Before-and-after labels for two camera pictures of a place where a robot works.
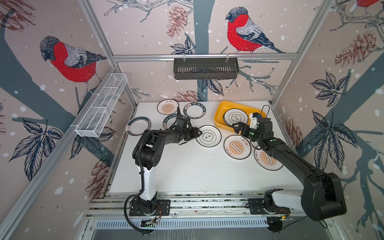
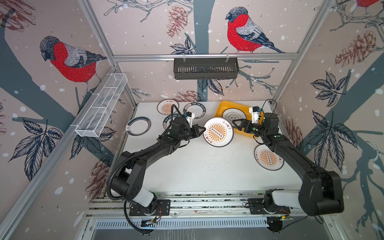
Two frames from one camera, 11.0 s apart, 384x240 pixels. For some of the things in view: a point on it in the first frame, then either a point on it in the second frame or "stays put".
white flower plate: x=211 y=136 -> x=233 y=114
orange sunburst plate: x=167 y=106 stays put
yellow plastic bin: x=224 y=106 stays put
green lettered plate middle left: x=169 y=120 stays put
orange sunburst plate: x=268 y=162 stays put
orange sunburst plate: x=238 y=147 -> x=219 y=132
